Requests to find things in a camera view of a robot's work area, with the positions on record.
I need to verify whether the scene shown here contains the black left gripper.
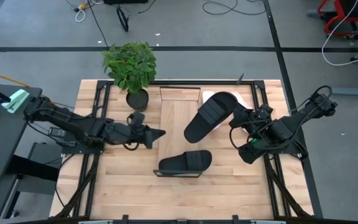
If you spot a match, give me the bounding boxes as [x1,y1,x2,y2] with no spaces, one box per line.
[116,124,167,150]

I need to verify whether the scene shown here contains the black slide sandal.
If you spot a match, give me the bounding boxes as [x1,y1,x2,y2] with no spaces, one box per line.
[158,149,213,173]
[183,91,249,144]

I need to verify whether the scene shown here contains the green potted plant black pot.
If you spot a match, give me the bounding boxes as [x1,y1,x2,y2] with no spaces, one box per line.
[101,41,157,113]

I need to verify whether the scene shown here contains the black power adapter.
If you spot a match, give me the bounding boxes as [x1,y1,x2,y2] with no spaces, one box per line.
[47,126,68,139]

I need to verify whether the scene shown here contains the wooden desk grey legs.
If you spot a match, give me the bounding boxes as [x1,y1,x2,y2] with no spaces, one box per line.
[330,46,358,97]

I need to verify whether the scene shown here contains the black floor box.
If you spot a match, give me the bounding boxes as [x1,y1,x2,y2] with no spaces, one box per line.
[103,0,149,5]

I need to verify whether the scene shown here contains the mint green stapler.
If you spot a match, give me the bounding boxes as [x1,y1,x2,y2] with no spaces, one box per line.
[1,88,30,114]

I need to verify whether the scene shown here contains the red and black stool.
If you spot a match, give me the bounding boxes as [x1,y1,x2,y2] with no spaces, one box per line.
[306,0,358,40]

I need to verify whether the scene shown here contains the yellow rod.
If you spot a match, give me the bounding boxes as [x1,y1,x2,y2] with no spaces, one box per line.
[0,67,30,88]

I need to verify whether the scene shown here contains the wooden shelf black metal frame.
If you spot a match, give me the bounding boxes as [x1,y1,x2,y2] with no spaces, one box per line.
[152,86,203,179]

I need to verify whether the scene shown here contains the black aluminium table frame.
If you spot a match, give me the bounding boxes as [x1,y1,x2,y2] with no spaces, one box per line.
[50,79,315,224]

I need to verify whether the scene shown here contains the long white cable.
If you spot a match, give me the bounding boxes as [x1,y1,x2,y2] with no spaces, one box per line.
[321,0,358,67]

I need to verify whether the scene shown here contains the black looped floor cable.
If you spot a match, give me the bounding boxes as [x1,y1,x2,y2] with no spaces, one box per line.
[201,0,267,16]

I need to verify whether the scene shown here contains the black strap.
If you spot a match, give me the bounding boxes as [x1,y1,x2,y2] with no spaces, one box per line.
[116,5,130,33]

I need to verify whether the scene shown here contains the thin black floor cable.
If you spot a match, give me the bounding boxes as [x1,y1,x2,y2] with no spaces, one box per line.
[86,0,109,49]

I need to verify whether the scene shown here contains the white and yellow cable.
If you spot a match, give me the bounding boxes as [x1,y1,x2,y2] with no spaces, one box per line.
[65,0,105,23]

